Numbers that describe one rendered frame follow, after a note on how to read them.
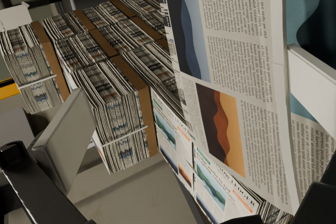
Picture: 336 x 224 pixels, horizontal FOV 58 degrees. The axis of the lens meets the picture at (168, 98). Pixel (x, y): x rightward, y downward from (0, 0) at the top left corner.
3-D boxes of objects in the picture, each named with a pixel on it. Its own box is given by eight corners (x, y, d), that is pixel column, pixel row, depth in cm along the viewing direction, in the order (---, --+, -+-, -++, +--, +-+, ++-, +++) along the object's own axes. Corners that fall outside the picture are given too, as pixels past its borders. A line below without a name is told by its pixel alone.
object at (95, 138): (112, 174, 129) (109, 175, 128) (90, 134, 149) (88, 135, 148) (91, 109, 106) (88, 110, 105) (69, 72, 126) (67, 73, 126)
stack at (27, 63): (225, 44, 206) (31, 117, 162) (200, 27, 227) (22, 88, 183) (228, -12, 181) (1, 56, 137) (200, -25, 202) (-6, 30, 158)
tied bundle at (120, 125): (160, 153, 136) (112, 176, 129) (133, 117, 157) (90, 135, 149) (150, 86, 113) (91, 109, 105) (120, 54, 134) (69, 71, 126)
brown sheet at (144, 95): (158, 154, 136) (150, 158, 135) (132, 118, 156) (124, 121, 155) (148, 86, 113) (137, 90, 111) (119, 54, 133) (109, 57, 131)
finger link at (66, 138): (68, 197, 15) (53, 199, 15) (97, 125, 21) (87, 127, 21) (45, 145, 13) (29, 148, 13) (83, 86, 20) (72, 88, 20)
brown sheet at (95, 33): (130, 115, 158) (122, 118, 156) (110, 86, 177) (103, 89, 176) (118, 53, 133) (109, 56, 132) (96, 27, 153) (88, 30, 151)
